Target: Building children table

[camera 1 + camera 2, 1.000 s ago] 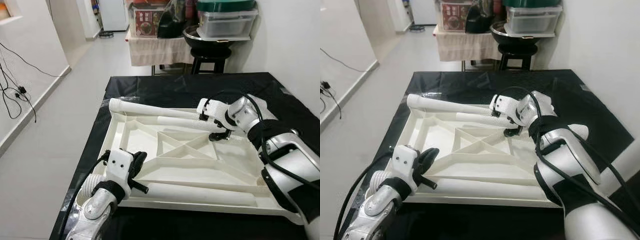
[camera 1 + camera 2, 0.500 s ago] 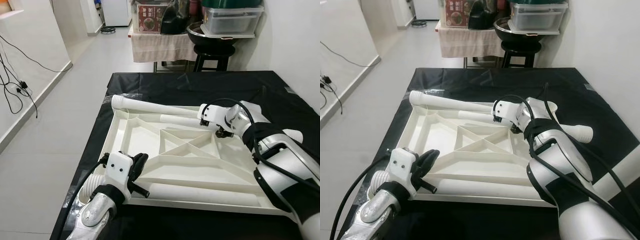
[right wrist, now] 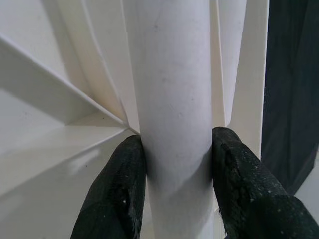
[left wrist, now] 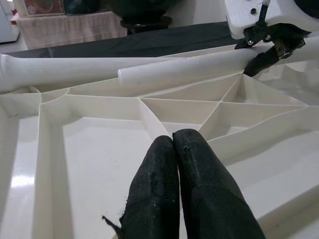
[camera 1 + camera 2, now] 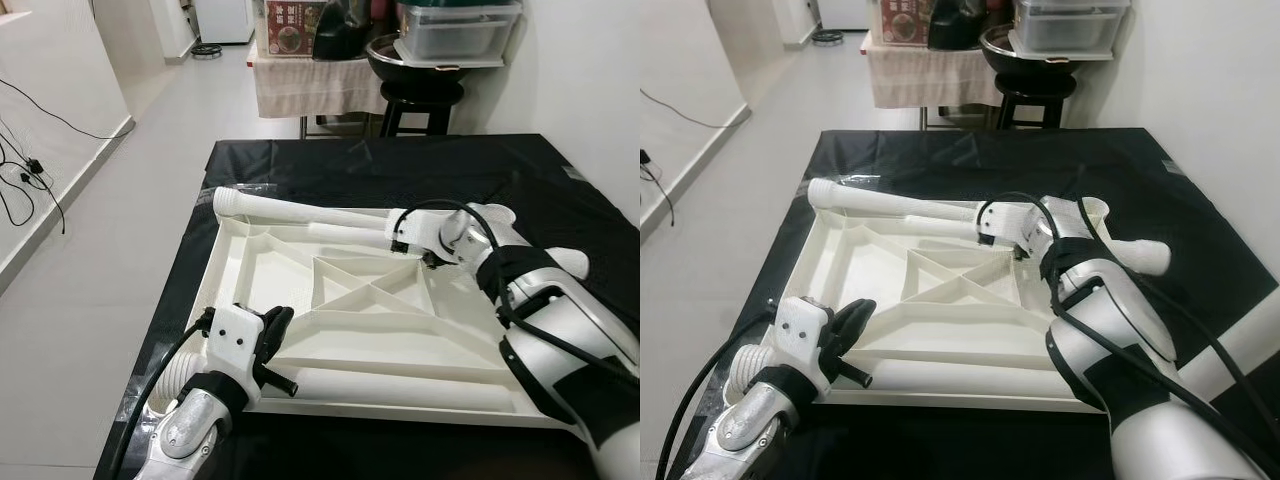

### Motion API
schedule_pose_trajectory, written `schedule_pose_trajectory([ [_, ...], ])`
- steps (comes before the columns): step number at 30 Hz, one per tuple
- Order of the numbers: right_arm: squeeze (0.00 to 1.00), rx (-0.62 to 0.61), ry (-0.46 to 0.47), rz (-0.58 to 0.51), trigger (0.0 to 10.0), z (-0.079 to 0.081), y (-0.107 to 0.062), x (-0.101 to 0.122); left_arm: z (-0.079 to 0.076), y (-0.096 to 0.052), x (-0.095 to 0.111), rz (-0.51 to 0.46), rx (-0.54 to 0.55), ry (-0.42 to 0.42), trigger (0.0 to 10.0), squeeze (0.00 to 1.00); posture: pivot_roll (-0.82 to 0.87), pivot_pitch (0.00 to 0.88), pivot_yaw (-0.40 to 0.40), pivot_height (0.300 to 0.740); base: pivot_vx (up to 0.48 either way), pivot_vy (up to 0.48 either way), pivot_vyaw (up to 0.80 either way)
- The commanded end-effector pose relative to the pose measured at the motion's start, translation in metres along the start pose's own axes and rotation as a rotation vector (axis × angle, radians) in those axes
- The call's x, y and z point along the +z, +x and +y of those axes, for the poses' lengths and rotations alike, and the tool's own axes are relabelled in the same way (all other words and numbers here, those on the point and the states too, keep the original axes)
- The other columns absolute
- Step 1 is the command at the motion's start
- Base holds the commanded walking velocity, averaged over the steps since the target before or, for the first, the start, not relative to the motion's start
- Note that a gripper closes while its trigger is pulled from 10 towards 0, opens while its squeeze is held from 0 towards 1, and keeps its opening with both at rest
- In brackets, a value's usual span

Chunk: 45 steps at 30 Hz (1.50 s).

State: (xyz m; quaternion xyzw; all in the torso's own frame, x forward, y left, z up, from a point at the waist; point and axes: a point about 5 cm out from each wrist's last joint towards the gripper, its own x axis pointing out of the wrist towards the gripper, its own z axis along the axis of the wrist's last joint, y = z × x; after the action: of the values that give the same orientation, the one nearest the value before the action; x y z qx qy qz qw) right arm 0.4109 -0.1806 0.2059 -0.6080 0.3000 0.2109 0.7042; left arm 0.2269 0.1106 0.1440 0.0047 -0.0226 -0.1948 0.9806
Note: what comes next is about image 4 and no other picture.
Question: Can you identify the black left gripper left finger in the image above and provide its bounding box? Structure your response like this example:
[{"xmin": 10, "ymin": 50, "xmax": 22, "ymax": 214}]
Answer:
[{"xmin": 119, "ymin": 134, "xmax": 181, "ymax": 239}]

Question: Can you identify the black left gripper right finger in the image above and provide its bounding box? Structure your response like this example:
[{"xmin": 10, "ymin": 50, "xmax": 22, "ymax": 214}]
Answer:
[{"xmin": 171, "ymin": 128, "xmax": 266, "ymax": 239}]

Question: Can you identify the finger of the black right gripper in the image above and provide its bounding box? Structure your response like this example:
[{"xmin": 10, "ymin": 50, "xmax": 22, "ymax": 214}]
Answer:
[
  {"xmin": 243, "ymin": 46, "xmax": 285, "ymax": 78},
  {"xmin": 234, "ymin": 39, "xmax": 251, "ymax": 51}
]

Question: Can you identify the white plastic table leg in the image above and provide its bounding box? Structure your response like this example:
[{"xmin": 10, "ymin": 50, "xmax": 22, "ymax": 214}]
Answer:
[
  {"xmin": 0, "ymin": 54, "xmax": 185, "ymax": 93},
  {"xmin": 117, "ymin": 47, "xmax": 257, "ymax": 87}
]

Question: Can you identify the white plastic children table top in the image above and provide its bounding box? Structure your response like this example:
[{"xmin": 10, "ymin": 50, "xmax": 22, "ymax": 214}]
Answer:
[{"xmin": 0, "ymin": 42, "xmax": 319, "ymax": 239}]

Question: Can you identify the black round stool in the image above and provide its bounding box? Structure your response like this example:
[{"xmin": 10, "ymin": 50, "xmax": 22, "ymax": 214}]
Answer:
[{"xmin": 120, "ymin": 16, "xmax": 173, "ymax": 35}]

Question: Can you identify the black metal bowl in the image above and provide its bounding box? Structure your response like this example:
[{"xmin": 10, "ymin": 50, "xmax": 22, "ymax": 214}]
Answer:
[{"xmin": 101, "ymin": 0, "xmax": 175, "ymax": 20}]

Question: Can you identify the black table cloth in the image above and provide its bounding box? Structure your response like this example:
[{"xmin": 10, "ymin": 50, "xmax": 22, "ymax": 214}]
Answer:
[{"xmin": 0, "ymin": 21, "xmax": 236, "ymax": 59}]

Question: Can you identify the pink cloth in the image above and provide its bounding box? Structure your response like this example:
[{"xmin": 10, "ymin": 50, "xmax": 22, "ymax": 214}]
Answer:
[{"xmin": 18, "ymin": 11, "xmax": 128, "ymax": 49}]

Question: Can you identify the printed cardboard box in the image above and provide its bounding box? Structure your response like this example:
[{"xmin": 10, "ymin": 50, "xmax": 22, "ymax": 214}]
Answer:
[{"xmin": 23, "ymin": 0, "xmax": 66, "ymax": 17}]

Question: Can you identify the white fridge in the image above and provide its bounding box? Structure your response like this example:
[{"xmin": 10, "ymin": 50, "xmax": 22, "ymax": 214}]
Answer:
[{"xmin": 0, "ymin": 0, "xmax": 20, "ymax": 44}]

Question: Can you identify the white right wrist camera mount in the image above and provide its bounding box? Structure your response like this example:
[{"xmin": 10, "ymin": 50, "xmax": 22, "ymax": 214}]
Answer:
[{"xmin": 224, "ymin": 0, "xmax": 319, "ymax": 39}]

